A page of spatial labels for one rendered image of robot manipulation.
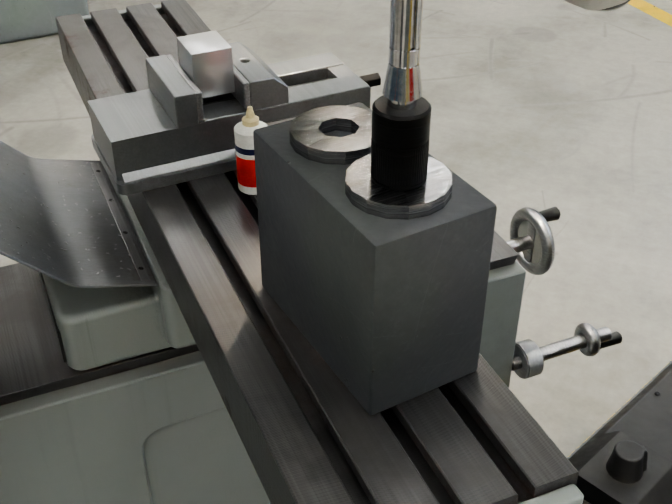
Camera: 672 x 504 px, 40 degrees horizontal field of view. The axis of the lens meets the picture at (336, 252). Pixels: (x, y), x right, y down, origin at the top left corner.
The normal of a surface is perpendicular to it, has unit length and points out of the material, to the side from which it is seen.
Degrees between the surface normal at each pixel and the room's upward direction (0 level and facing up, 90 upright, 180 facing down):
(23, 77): 0
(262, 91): 90
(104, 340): 90
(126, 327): 90
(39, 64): 0
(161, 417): 90
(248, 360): 0
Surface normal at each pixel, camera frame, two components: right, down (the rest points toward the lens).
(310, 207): -0.87, 0.29
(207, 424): 0.40, 0.54
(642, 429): 0.00, -0.81
